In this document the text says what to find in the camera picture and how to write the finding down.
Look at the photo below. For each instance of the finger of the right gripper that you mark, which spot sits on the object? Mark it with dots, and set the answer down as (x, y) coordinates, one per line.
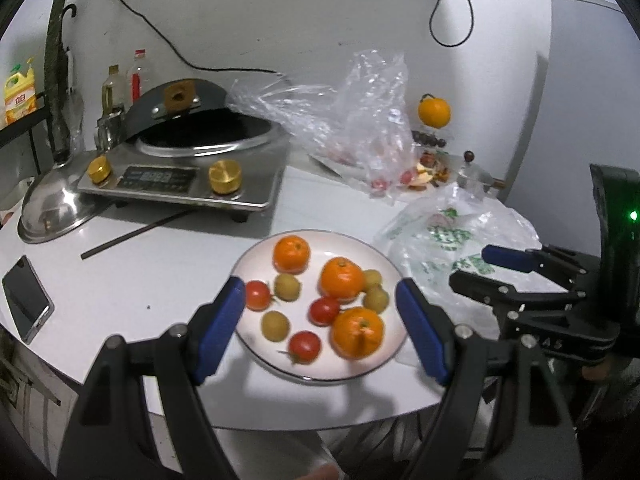
(562, 266)
(504, 299)

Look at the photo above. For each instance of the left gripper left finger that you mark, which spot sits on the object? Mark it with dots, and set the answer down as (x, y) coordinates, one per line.
(109, 435)

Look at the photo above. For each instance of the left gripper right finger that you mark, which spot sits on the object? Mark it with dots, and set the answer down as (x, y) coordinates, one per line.
(531, 435)

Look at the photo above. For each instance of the yellow small fruit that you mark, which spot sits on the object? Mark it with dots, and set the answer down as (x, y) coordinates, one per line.
(275, 326)
(287, 287)
(376, 299)
(371, 279)

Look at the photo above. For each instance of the mandarin orange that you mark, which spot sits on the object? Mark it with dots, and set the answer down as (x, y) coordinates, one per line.
(356, 333)
(341, 279)
(291, 255)

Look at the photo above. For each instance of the cherry tomato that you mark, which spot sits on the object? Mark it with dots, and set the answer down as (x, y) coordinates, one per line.
(258, 296)
(323, 311)
(303, 347)

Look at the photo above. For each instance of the printed plastic bag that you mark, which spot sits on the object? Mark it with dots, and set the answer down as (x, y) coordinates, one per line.
(445, 231)

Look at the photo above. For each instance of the small steel saucepan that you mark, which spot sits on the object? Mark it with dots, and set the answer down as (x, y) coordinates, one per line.
(476, 180)

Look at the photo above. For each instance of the smartphone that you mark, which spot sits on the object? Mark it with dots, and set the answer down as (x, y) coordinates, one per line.
(29, 303)

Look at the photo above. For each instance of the grey refrigerator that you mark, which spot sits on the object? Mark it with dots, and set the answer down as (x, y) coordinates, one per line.
(588, 114)

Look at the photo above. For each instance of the large orange on box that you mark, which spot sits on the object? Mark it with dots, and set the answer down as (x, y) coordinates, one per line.
(434, 112)

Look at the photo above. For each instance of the black chopstick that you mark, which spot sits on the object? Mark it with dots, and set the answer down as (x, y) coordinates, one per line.
(132, 234)

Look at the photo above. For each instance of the white round plate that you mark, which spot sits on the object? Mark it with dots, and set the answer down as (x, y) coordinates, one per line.
(256, 264)

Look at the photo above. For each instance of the clear plastic bag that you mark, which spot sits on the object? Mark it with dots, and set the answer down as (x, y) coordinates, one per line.
(358, 128)

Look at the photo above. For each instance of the steel wok lid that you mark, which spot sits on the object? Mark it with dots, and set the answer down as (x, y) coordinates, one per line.
(53, 206)

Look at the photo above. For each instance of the induction cooker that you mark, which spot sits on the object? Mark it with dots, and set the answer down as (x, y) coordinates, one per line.
(184, 180)

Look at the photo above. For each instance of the black umbrella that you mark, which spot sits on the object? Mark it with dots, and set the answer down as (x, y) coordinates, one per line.
(56, 83)

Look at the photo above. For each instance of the black shelf rack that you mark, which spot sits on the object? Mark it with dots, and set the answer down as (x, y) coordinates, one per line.
(25, 147)

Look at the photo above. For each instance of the black wok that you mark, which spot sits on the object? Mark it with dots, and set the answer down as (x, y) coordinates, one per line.
(189, 118)

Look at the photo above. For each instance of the oil bottle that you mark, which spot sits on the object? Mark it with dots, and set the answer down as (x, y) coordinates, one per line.
(113, 94)

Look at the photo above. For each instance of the yellow detergent bottle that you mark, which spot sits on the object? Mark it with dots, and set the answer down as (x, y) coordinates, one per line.
(19, 92)

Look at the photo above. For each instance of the red label bottle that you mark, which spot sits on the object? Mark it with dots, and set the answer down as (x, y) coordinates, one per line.
(140, 76)

